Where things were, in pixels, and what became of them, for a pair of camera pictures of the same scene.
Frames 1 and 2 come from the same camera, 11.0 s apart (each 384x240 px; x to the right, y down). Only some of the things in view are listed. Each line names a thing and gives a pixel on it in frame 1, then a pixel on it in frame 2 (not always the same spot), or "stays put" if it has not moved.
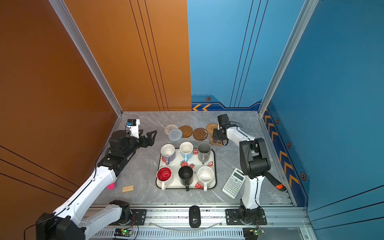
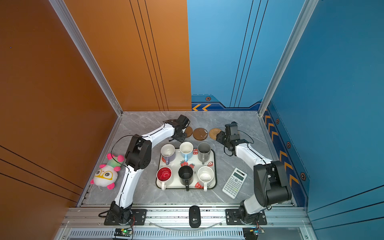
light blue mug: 186,150 stays put
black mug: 186,176 stays put
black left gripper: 150,142 to 183,139
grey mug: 204,150 stays put
